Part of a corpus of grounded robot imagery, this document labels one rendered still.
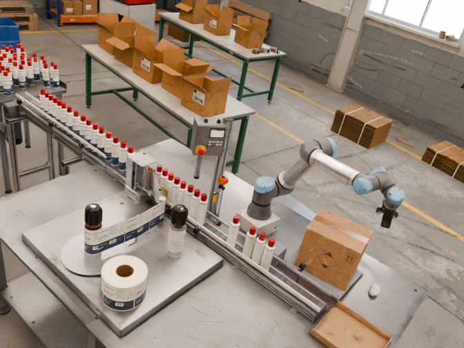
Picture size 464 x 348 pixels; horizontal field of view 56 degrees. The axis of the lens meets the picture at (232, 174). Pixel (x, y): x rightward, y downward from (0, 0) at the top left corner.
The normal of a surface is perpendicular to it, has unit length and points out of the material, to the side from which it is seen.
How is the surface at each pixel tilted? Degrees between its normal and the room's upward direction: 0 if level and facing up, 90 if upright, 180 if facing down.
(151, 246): 0
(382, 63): 90
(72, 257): 0
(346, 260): 90
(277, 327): 0
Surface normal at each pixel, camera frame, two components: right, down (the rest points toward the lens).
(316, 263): -0.51, 0.38
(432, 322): 0.17, -0.84
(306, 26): -0.74, 0.24
